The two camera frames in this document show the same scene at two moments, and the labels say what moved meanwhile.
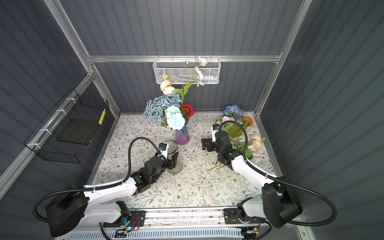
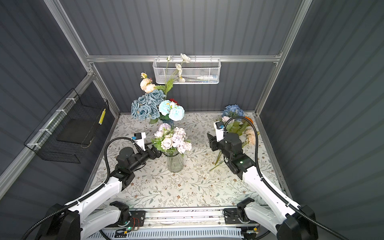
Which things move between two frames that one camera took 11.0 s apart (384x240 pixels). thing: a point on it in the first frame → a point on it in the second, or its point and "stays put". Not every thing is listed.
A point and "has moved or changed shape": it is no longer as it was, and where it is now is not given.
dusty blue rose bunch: x=165 y=108 → x=146 y=106
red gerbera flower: x=187 y=111 → x=173 y=99
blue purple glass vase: x=182 y=136 → x=170 y=122
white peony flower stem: x=166 y=86 → x=146 y=84
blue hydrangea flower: x=233 y=110 stays put
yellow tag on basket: x=101 y=119 stays put
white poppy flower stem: x=198 y=77 → x=174 y=76
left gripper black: x=174 y=160 → x=155 y=154
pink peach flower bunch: x=241 y=139 → x=168 y=138
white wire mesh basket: x=183 y=71 stays put
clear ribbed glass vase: x=172 y=147 stays put
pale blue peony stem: x=175 y=119 has moved or changed shape
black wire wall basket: x=69 y=128 stays put
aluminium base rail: x=189 y=224 stays put
